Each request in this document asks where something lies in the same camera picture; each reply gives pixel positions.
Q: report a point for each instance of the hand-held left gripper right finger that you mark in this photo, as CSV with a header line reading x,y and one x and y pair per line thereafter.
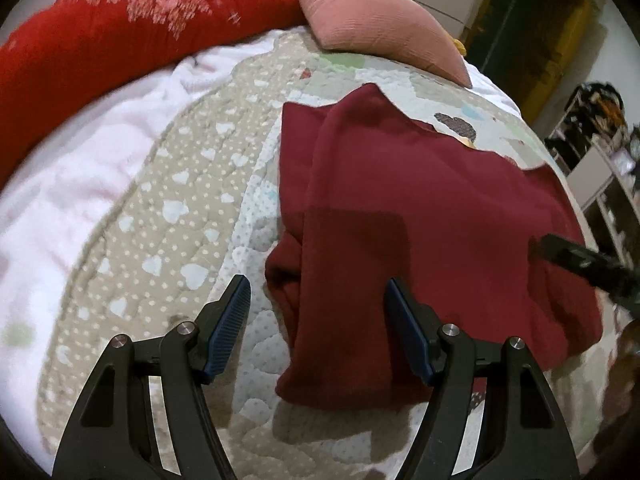
x,y
412,335

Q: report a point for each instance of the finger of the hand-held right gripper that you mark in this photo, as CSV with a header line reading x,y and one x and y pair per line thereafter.
x,y
575,257

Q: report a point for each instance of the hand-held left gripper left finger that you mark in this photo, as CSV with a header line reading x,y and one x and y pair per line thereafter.
x,y
225,332

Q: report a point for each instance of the maroon sweater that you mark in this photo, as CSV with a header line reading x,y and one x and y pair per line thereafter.
x,y
425,210

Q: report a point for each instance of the beige quilted bedspread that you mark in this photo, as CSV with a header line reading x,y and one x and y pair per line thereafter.
x,y
200,210

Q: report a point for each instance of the cluttered storage shelf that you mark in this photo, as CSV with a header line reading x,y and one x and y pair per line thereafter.
x,y
595,110

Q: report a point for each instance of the white fleece blanket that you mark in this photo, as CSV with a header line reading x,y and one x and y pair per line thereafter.
x,y
65,185

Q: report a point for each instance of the yellow and green door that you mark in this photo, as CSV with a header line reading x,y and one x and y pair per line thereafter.
x,y
530,35

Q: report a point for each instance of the red floral quilt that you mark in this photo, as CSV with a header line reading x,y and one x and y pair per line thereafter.
x,y
75,60

